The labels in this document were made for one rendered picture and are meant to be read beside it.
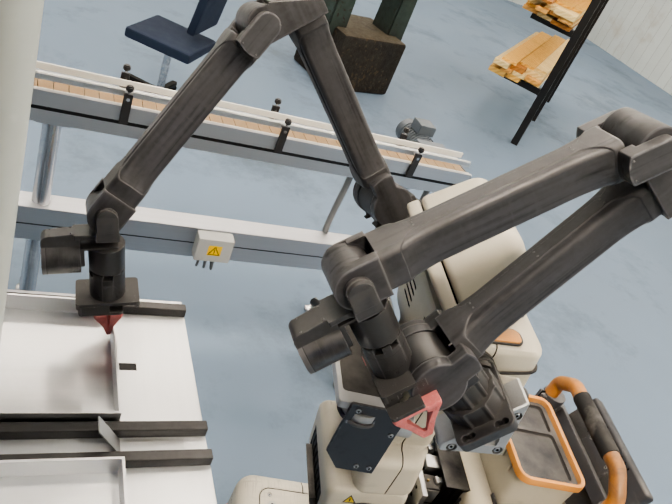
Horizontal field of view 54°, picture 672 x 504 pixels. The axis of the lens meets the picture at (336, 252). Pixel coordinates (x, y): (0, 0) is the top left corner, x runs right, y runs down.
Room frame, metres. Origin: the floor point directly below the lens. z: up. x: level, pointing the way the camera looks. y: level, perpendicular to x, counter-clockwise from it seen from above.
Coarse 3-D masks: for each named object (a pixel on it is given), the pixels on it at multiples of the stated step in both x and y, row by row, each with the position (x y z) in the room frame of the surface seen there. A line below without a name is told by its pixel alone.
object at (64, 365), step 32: (32, 320) 0.82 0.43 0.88; (64, 320) 0.85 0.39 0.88; (0, 352) 0.72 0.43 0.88; (32, 352) 0.75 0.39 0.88; (64, 352) 0.78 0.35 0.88; (96, 352) 0.81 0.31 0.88; (0, 384) 0.67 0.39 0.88; (32, 384) 0.69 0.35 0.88; (64, 384) 0.72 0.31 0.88; (96, 384) 0.75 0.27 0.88; (0, 416) 0.60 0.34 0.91; (32, 416) 0.62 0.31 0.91; (64, 416) 0.65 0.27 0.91; (96, 416) 0.67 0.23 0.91
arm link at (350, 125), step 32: (256, 0) 1.05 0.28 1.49; (288, 0) 1.02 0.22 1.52; (320, 0) 1.04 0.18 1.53; (288, 32) 1.00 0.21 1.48; (320, 32) 1.04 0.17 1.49; (320, 64) 1.04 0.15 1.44; (320, 96) 1.06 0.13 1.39; (352, 96) 1.07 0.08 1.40; (352, 128) 1.07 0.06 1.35; (352, 160) 1.07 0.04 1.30; (384, 160) 1.10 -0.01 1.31; (384, 192) 1.06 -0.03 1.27; (384, 224) 1.06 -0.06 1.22
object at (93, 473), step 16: (0, 464) 0.53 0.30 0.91; (16, 464) 0.54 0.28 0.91; (32, 464) 0.55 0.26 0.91; (48, 464) 0.56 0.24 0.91; (64, 464) 0.58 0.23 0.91; (80, 464) 0.59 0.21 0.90; (96, 464) 0.60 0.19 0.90; (112, 464) 0.61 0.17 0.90; (0, 480) 0.53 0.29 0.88; (16, 480) 0.54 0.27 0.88; (32, 480) 0.55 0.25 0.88; (48, 480) 0.56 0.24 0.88; (64, 480) 0.57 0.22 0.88; (80, 480) 0.58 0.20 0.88; (96, 480) 0.59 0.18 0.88; (112, 480) 0.60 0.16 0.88; (0, 496) 0.51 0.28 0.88; (16, 496) 0.52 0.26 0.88; (32, 496) 0.53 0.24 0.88; (48, 496) 0.54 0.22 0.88; (64, 496) 0.55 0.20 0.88; (80, 496) 0.56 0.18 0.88; (96, 496) 0.57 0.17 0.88; (112, 496) 0.58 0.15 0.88
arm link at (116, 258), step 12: (84, 240) 0.82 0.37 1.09; (120, 240) 0.85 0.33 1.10; (96, 252) 0.81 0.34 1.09; (108, 252) 0.81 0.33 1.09; (120, 252) 0.83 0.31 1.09; (84, 264) 0.80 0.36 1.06; (96, 264) 0.81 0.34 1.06; (108, 264) 0.81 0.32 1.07; (120, 264) 0.83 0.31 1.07; (108, 276) 0.83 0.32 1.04
